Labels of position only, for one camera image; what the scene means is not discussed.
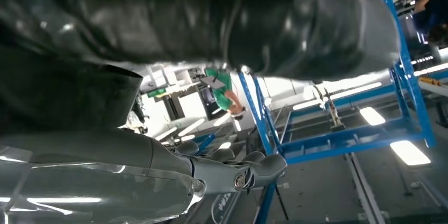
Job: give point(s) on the blue metal shelf rack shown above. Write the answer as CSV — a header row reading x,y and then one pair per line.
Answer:
x,y
350,140

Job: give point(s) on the person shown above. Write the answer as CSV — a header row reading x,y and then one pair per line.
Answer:
x,y
222,96
428,5

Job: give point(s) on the black glossy robot body cover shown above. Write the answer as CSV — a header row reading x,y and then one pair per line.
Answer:
x,y
210,16

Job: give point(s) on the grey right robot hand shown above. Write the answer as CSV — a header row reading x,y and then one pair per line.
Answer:
x,y
87,173

